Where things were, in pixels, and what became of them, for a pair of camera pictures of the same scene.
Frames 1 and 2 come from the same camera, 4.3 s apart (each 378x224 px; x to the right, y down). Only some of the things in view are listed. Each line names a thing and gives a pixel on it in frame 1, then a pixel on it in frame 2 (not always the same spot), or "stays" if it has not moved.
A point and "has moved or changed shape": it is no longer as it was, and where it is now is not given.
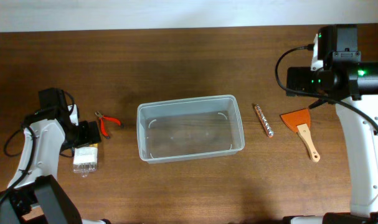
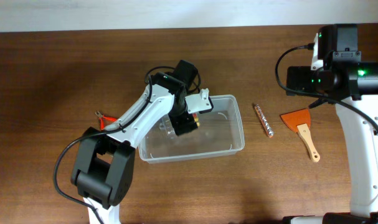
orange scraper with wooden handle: (299, 121) stays
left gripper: (89, 135) to (184, 124)
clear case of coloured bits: (85, 159) has moved or changed shape
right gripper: (301, 74) stays
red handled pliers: (102, 118) stays
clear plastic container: (180, 129) stays
